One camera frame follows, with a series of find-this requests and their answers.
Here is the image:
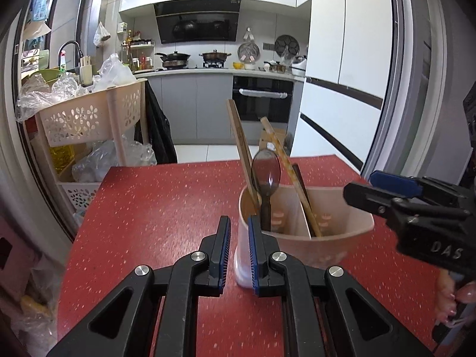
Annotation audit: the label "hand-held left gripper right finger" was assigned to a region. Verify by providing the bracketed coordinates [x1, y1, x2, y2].
[248, 215, 434, 357]

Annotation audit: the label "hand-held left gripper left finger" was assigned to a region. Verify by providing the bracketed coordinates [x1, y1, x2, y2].
[46, 216, 232, 357]

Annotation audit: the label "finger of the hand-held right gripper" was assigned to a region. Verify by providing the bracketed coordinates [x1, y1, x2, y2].
[343, 182, 410, 227]
[370, 170, 425, 198]

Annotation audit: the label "beige plastic utensil holder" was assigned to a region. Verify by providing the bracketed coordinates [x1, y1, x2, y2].
[234, 183, 375, 289]

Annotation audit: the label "dark brown chopstick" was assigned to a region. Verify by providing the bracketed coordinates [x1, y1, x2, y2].
[292, 164, 314, 209]

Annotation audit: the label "dark metal spoons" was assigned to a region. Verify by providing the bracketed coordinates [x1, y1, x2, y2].
[251, 149, 282, 232]

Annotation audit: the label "patterned wooden chopstick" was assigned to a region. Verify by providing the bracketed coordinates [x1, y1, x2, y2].
[260, 116, 322, 237]

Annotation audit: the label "light wooden chopstick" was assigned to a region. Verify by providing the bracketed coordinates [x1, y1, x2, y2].
[226, 99, 263, 208]

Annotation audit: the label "person's right hand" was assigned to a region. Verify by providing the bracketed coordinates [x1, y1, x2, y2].
[433, 271, 476, 324]

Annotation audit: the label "black hanging bag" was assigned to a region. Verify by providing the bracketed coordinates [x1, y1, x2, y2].
[134, 79, 179, 165]

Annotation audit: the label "black built-in oven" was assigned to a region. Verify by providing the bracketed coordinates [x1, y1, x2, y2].
[232, 75, 295, 123]

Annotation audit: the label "crumpled clear plastic bag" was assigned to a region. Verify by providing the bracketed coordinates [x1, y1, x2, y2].
[72, 139, 157, 184]

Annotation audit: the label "white rice cooker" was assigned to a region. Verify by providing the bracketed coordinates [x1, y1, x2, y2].
[291, 54, 309, 76]

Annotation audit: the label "white refrigerator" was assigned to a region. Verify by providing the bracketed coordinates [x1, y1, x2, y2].
[289, 0, 395, 174]

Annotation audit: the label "hanging round dark grid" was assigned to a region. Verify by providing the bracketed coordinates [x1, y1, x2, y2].
[275, 34, 300, 59]

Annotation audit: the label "yellow cooking oil bottle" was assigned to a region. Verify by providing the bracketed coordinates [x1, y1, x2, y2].
[49, 144, 81, 184]

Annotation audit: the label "hanging metal steamer rack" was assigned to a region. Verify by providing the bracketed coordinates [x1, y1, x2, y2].
[237, 27, 260, 63]

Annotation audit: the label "beige plastic storage cart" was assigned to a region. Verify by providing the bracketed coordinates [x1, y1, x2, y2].
[35, 78, 148, 209]

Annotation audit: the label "lidded cooking pot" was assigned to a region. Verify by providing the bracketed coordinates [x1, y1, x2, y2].
[198, 48, 232, 68]

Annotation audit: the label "black wok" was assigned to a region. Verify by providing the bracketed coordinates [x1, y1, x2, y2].
[155, 50, 191, 69]

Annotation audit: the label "white spice rack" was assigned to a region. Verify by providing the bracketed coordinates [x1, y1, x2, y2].
[121, 31, 155, 72]

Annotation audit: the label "clear plastic bags pile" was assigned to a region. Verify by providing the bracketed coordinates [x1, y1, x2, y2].
[15, 54, 137, 120]

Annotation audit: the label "black range hood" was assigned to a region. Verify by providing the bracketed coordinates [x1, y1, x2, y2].
[153, 0, 241, 44]

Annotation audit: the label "hanging white plastic bag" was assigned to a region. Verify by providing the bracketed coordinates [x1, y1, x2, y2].
[93, 21, 112, 47]

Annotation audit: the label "black kitchen faucet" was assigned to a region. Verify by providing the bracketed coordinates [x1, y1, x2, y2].
[57, 40, 85, 76]

